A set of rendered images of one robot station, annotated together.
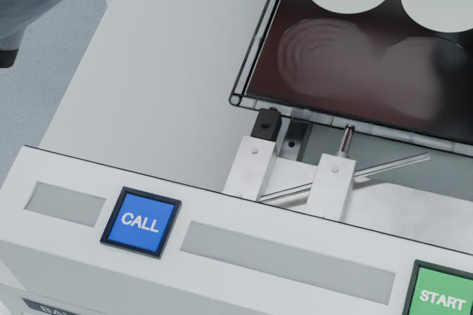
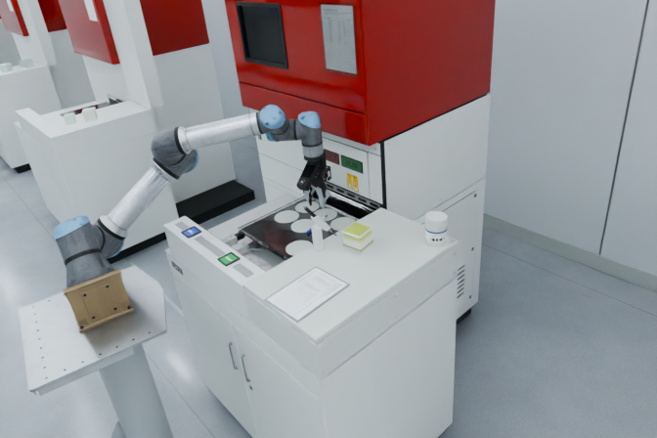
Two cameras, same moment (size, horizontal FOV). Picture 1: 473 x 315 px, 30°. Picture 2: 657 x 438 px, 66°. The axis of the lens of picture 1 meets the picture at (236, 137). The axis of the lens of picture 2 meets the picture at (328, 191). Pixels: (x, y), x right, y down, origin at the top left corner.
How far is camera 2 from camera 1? 1.39 m
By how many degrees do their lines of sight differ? 35
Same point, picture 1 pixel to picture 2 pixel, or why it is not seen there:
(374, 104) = (264, 238)
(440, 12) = (298, 228)
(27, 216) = (173, 225)
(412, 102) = (273, 240)
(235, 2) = not seen: hidden behind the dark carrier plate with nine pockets
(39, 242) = (171, 229)
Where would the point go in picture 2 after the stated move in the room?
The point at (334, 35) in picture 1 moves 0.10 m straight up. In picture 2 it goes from (271, 225) to (267, 202)
